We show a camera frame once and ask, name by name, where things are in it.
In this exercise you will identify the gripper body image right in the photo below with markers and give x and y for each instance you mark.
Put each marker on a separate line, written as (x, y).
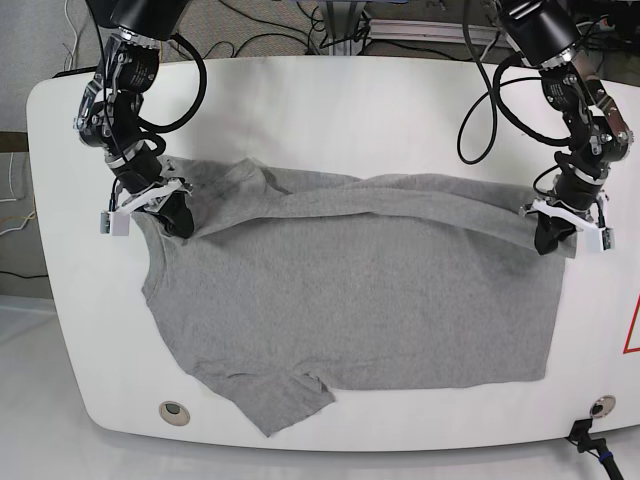
(567, 201)

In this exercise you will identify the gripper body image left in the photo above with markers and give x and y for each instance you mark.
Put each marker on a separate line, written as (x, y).
(140, 184)

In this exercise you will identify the grey t-shirt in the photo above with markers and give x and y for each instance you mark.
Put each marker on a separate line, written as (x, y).
(297, 283)

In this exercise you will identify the black flat bar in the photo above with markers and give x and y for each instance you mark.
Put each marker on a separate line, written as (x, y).
(73, 72)

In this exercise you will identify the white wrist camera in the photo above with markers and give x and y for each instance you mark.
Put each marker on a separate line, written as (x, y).
(115, 223)
(599, 239)

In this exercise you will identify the black clamp with cable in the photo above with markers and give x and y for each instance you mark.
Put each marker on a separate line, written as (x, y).
(581, 438)

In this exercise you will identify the aluminium frame rail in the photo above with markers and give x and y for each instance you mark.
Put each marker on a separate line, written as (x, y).
(427, 31)

